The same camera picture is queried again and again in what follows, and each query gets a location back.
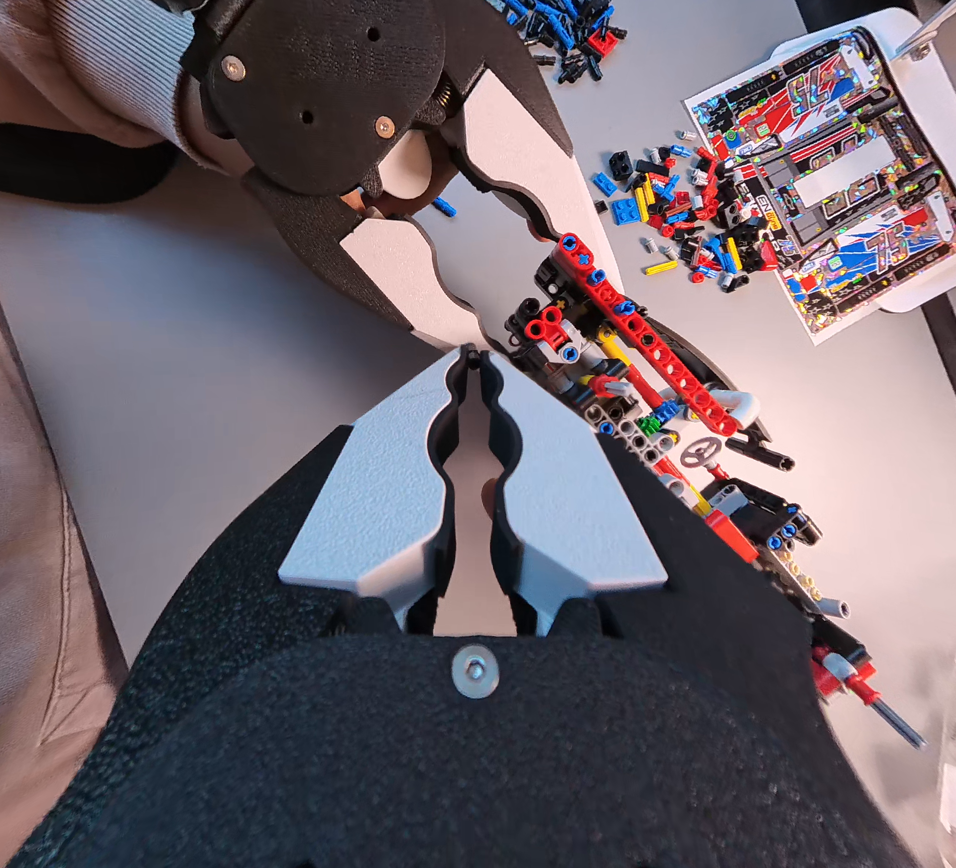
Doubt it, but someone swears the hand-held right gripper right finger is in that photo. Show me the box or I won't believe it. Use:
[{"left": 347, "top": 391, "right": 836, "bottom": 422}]
[{"left": 479, "top": 351, "right": 669, "bottom": 638}]

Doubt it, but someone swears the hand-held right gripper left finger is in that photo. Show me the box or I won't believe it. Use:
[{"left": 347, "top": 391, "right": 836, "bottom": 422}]
[{"left": 278, "top": 345, "right": 461, "bottom": 635}]

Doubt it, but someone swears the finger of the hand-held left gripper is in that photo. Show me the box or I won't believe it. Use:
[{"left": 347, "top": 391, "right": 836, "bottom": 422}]
[
  {"left": 456, "top": 69, "right": 625, "bottom": 281},
  {"left": 340, "top": 217, "right": 510, "bottom": 355}
]

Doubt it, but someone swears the lego car model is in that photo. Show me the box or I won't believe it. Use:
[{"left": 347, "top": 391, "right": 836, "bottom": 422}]
[{"left": 504, "top": 233, "right": 929, "bottom": 750}]

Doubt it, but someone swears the person's left forearm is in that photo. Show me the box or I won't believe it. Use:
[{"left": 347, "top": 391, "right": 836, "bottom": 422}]
[{"left": 0, "top": 0, "right": 258, "bottom": 176}]

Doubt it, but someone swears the pile of mixed coloured pieces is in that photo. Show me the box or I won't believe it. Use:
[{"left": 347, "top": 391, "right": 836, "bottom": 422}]
[{"left": 592, "top": 129, "right": 781, "bottom": 296}]

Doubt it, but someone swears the black chair armrest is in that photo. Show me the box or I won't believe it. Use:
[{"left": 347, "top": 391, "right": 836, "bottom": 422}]
[{"left": 0, "top": 123, "right": 178, "bottom": 206}]

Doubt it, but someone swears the holographic sticker sheet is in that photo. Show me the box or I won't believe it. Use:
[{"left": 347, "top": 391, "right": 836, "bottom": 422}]
[{"left": 683, "top": 28, "right": 956, "bottom": 348}]

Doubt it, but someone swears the white metal book stand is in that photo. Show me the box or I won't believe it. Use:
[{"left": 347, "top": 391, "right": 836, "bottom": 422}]
[{"left": 769, "top": 5, "right": 956, "bottom": 317}]

